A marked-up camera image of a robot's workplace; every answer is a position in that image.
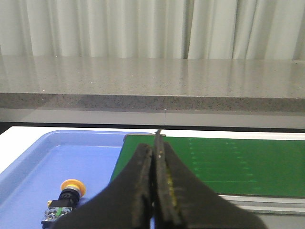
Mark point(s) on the aluminium conveyor frame rail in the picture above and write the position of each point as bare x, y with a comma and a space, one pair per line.
268, 205

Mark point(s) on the white pleated curtain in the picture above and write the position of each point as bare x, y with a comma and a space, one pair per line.
184, 29

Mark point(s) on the green conveyor belt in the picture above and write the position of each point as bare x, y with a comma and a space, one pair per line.
245, 166

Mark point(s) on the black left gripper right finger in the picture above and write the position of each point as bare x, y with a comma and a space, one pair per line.
183, 201

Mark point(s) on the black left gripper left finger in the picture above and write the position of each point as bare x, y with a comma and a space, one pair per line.
126, 203

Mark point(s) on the blue plastic tray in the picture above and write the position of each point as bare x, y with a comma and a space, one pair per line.
35, 177

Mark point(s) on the grey stone counter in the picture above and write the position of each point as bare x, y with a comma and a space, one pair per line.
140, 91

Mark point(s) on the yellow emergency push button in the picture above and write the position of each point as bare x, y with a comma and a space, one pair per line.
72, 190

